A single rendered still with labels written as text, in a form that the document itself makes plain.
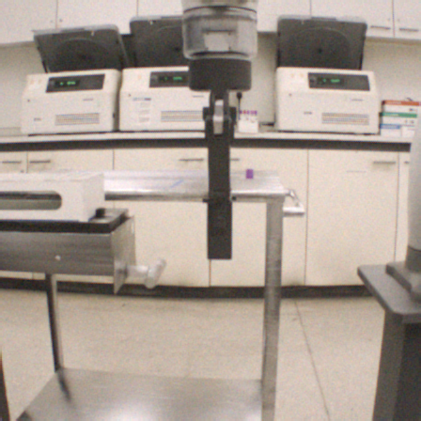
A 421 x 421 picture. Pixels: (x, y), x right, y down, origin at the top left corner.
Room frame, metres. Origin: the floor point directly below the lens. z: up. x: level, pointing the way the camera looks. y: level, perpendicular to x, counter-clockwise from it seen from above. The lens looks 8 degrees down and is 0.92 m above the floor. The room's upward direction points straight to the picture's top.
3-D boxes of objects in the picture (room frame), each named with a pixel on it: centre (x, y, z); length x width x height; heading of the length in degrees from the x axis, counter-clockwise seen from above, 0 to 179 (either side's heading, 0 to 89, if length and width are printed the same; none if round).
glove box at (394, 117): (3.37, -1.16, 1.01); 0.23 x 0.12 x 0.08; 87
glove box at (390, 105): (3.37, -1.18, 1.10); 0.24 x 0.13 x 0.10; 86
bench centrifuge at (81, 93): (3.31, 0.79, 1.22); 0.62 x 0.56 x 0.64; 175
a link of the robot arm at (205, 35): (0.67, -0.01, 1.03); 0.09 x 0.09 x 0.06
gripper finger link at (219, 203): (0.65, -0.01, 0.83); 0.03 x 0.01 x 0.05; 177
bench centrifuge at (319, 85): (3.24, -0.64, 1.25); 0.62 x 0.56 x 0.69; 177
